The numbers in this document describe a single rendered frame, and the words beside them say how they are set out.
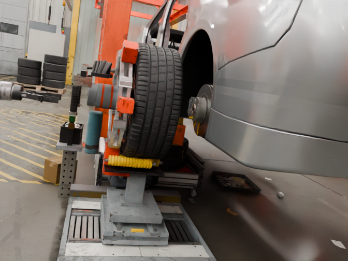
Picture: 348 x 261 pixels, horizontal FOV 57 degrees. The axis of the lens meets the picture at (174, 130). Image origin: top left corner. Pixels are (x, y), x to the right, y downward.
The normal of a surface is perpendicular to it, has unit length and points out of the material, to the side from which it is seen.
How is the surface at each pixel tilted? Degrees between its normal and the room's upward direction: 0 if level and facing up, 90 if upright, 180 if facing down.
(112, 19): 90
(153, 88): 72
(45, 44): 90
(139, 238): 90
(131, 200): 90
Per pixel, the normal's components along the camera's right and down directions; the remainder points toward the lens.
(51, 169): -0.48, 0.07
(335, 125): -0.16, 0.40
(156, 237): 0.24, 0.20
